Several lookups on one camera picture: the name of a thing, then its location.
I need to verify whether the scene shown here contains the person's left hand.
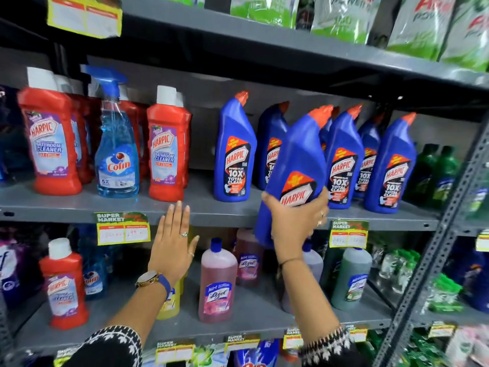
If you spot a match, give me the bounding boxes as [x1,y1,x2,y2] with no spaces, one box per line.
[148,201,200,288]

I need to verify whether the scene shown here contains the person's right hand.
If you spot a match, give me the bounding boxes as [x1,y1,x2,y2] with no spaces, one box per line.
[261,187,331,264]

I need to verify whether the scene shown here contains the lavender Lizol bottle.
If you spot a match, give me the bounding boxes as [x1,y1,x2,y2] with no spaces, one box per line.
[280,240,324,314]

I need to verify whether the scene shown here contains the yellow Lizol bottles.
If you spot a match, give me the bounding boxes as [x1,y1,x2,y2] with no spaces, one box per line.
[156,278,181,321]

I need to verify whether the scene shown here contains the blue Harpic bottle shelf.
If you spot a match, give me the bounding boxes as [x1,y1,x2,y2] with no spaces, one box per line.
[255,104,334,249]

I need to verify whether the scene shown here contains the red Harpic bottle shelf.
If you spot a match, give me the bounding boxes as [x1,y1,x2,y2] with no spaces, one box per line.
[39,238,90,330]

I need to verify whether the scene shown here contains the row of blue bottles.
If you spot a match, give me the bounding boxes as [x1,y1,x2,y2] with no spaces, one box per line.
[213,90,418,215]

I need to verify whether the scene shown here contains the row of red bottles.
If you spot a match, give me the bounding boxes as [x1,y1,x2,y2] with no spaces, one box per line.
[17,66,193,203]

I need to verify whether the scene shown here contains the person's left forearm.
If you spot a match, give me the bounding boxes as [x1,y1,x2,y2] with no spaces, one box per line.
[63,282,171,367]

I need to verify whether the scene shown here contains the person's right forearm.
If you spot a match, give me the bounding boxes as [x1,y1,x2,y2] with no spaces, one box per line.
[276,257,369,367]

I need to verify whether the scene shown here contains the clear green refill pouch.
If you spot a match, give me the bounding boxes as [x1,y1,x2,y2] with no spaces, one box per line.
[422,273,465,314]
[376,248,421,299]

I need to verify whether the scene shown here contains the small white green pouch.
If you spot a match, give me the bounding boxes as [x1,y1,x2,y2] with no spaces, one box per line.
[187,344,230,367]

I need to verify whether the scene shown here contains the blue red detergent packet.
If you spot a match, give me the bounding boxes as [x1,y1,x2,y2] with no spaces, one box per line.
[235,339,280,367]

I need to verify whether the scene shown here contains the row of purple detergent packets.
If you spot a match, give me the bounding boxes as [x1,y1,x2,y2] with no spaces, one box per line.
[0,225,39,306]

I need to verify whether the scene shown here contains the pile of green packets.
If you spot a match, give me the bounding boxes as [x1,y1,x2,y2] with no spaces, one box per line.
[363,328,451,367]

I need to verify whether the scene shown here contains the dark blue detergent pouch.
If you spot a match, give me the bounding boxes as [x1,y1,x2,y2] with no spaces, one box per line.
[445,240,489,314]

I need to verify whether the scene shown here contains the pink detergent packet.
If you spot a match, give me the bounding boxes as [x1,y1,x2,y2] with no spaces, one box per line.
[445,324,489,367]

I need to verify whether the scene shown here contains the row of white green pouches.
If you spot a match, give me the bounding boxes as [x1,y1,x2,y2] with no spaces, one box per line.
[151,0,489,72]

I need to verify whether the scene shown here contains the gold wristwatch blue strap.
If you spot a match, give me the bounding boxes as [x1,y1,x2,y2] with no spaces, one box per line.
[135,270,172,302]

